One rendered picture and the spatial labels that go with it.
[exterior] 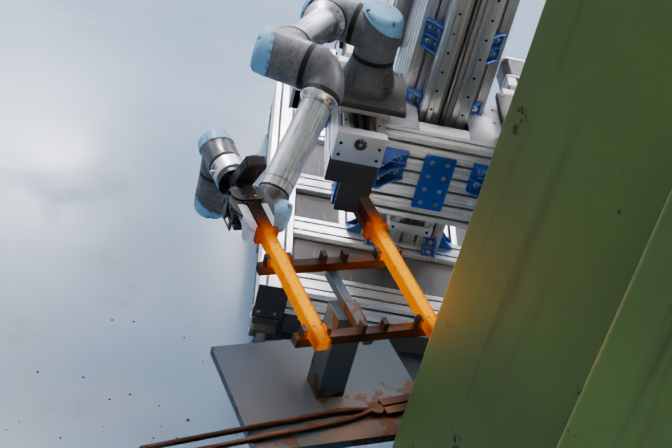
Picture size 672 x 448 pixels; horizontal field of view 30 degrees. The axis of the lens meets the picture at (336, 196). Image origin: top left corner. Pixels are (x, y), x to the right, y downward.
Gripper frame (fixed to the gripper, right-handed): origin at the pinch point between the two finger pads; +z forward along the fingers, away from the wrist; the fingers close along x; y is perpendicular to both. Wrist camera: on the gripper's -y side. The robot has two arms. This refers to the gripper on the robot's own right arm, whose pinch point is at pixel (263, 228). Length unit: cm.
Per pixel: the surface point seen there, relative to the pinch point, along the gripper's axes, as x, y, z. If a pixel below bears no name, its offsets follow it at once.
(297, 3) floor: -130, 97, -285
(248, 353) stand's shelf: 0.9, 26.3, 8.4
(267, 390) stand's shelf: 0.4, 26.3, 19.5
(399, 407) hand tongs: -24.9, 25.1, 29.2
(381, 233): -24.3, -0.8, 4.7
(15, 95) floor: 9, 96, -206
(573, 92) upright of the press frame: -13, -69, 61
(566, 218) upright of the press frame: -13, -53, 68
